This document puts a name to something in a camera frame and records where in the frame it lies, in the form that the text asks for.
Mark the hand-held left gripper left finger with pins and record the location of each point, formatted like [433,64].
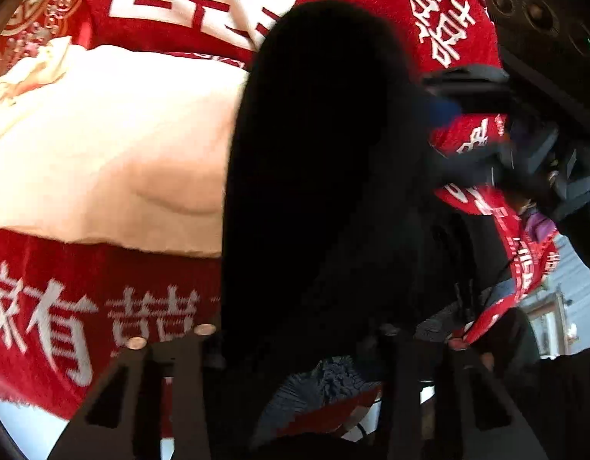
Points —
[189,383]

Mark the cream cloth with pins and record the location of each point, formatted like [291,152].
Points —
[108,153]

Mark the purple cloth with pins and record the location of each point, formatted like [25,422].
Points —
[539,225]

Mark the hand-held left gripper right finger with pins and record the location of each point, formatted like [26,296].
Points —
[400,393]

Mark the pale cabinet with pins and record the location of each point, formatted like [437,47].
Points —
[563,306]

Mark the black pants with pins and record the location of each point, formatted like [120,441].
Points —
[324,177]

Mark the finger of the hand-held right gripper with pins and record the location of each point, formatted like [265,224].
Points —
[467,91]
[491,167]

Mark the red printed blanket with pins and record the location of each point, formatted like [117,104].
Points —
[189,19]

